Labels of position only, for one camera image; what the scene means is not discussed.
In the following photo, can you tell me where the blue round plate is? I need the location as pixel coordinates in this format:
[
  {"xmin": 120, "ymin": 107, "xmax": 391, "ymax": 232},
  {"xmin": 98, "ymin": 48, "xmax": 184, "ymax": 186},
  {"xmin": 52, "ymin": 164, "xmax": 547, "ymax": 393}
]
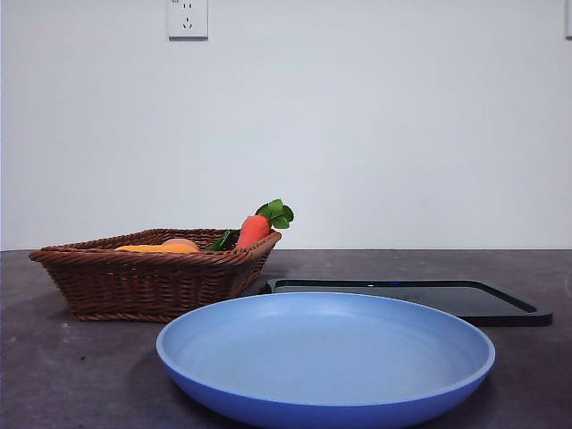
[{"xmin": 155, "ymin": 291, "xmax": 496, "ymax": 429}]

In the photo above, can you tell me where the black rectangular tray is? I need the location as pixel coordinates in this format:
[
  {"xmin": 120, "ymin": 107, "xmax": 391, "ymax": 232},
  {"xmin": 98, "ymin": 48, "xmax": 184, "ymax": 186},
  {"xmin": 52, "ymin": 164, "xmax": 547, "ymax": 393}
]
[{"xmin": 260, "ymin": 278, "xmax": 554, "ymax": 327}]

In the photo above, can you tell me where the brown wicker basket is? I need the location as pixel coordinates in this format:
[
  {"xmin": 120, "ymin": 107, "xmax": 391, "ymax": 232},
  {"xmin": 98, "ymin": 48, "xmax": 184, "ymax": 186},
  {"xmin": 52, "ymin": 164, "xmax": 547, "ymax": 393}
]
[{"xmin": 29, "ymin": 228, "xmax": 283, "ymax": 324}]

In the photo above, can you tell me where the yellow-orange corn cob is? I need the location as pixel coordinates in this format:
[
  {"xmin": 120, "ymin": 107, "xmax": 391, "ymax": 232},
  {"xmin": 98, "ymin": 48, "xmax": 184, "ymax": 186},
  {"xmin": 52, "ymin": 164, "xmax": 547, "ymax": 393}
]
[{"xmin": 114, "ymin": 243, "xmax": 189, "ymax": 255}]

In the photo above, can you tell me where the white wall socket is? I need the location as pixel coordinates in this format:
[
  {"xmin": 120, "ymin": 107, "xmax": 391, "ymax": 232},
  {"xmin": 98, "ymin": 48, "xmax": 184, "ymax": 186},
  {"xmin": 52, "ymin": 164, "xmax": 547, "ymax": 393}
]
[{"xmin": 168, "ymin": 0, "xmax": 209, "ymax": 42}]

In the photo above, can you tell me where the green leafy vegetable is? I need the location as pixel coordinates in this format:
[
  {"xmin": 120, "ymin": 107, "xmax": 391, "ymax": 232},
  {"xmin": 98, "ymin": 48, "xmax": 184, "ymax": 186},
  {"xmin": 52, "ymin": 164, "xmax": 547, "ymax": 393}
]
[{"xmin": 206, "ymin": 229, "xmax": 236, "ymax": 251}]

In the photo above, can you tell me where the pale pink round vegetable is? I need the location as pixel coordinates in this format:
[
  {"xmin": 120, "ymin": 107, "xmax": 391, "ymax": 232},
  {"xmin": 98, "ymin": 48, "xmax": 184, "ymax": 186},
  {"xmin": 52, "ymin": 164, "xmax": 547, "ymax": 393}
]
[{"xmin": 161, "ymin": 238, "xmax": 201, "ymax": 252}]

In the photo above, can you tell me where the orange carrot with green leaves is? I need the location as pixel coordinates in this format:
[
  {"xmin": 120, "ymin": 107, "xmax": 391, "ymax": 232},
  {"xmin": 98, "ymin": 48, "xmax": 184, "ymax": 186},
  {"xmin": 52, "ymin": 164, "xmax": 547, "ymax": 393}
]
[{"xmin": 235, "ymin": 198, "xmax": 296, "ymax": 250}]

